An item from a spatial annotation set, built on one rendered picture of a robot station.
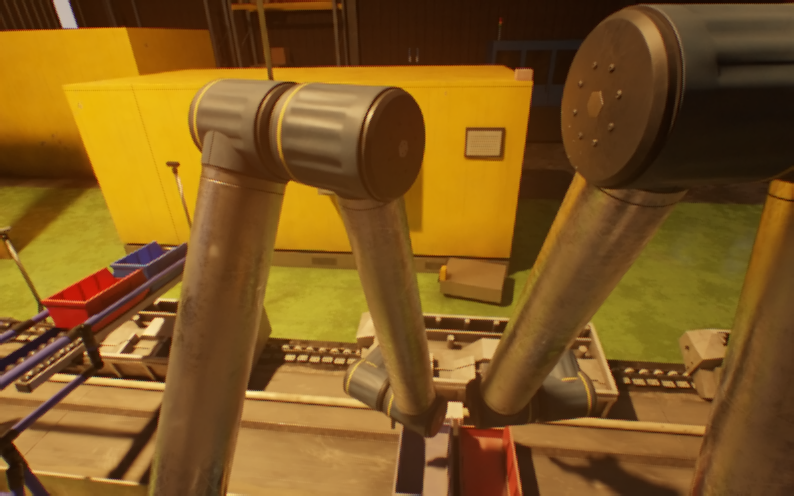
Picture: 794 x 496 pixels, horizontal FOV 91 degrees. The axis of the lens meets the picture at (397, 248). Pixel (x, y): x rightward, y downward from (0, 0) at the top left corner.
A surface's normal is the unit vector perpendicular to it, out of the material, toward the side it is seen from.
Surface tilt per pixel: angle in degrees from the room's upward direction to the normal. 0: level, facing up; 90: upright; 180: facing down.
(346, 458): 0
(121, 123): 90
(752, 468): 85
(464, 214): 90
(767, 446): 85
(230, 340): 81
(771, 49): 55
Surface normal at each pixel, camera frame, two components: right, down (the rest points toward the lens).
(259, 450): -0.02, -0.88
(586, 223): -0.82, 0.42
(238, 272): 0.59, 0.22
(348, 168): -0.53, 0.55
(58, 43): -0.11, 0.47
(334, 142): -0.53, 0.17
